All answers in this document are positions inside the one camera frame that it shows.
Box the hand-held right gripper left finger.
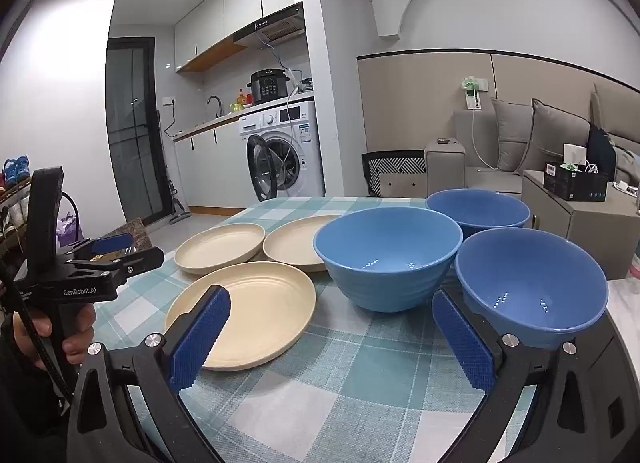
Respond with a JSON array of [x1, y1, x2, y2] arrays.
[[67, 285, 233, 463]]

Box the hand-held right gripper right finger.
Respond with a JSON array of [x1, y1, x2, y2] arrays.
[[431, 288, 638, 463]]

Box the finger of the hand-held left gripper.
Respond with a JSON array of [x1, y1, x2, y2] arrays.
[[70, 234, 136, 259], [64, 247, 166, 279]]

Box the cream plate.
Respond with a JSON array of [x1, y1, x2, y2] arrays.
[[262, 214, 346, 273], [174, 222, 267, 275], [165, 260, 317, 371]]

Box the blue bowl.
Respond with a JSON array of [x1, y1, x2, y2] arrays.
[[454, 227, 610, 350], [313, 207, 464, 314], [425, 188, 532, 241]]

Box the person's left forearm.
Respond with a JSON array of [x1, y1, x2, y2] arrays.
[[0, 318, 71, 463]]

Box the person's left hand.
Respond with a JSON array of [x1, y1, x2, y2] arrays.
[[12, 303, 97, 369]]

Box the brown patterned board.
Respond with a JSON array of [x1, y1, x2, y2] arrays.
[[102, 217, 153, 256]]

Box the purple bag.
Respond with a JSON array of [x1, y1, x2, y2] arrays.
[[56, 213, 83, 249]]

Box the grey floor mop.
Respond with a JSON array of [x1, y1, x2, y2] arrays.
[[167, 180, 191, 224]]

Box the shoe rack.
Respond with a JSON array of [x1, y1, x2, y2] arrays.
[[0, 156, 66, 254]]

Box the dark glass door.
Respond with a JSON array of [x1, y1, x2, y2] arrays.
[[106, 36, 173, 229]]

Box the white base cabinets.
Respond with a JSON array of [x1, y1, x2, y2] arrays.
[[172, 118, 251, 209]]

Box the blue shoes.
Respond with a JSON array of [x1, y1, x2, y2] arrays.
[[2, 156, 31, 186]]

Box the teal checked tablecloth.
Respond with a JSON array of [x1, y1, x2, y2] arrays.
[[92, 196, 608, 463]]

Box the beige side cabinet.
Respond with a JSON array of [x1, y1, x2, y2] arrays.
[[521, 169, 640, 281]]

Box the grey sofa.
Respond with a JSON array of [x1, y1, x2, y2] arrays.
[[424, 83, 640, 199]]

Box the yellow green toy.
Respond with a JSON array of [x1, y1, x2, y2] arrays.
[[229, 88, 253, 113]]

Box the black open box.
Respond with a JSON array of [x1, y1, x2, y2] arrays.
[[543, 160, 610, 202]]

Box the white washing machine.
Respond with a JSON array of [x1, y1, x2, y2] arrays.
[[237, 99, 327, 201]]

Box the grey pillow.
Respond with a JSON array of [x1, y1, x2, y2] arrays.
[[490, 97, 536, 174], [520, 98, 593, 176]]

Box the black pressure cooker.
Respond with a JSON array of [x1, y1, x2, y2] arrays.
[[246, 69, 292, 105]]

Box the small white box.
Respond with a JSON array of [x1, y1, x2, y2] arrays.
[[563, 143, 591, 166]]

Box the dark cloth bag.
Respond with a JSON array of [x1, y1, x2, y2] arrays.
[[586, 123, 618, 179]]

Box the steel range hood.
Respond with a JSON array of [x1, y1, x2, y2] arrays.
[[231, 2, 306, 50]]

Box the black braided cable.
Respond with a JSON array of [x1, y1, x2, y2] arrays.
[[12, 310, 76, 401]]

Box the white charging cable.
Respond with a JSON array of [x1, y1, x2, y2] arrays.
[[470, 108, 501, 174]]

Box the white wall power strip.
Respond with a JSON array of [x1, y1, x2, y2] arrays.
[[459, 76, 490, 111]]

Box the white wall cabinets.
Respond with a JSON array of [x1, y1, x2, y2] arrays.
[[174, 0, 301, 74]]

